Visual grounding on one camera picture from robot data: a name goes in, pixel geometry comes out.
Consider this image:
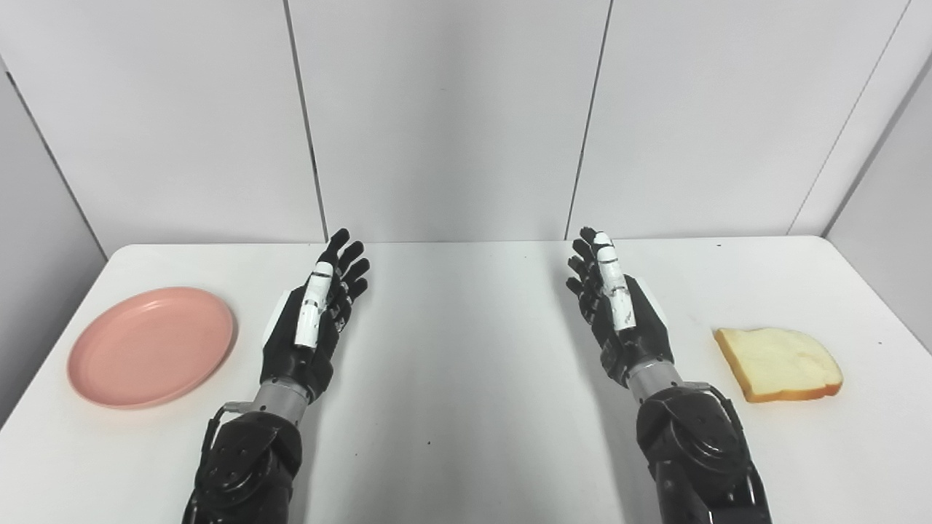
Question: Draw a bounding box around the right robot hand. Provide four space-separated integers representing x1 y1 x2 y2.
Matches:
566 226 676 389

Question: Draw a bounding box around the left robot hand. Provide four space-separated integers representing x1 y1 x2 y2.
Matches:
260 229 371 405

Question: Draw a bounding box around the pink round plate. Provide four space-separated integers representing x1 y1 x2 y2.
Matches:
67 287 238 410

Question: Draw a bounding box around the slice of white bread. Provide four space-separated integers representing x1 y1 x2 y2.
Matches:
713 327 845 404

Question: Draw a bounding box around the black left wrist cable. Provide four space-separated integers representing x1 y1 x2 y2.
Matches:
198 402 252 496

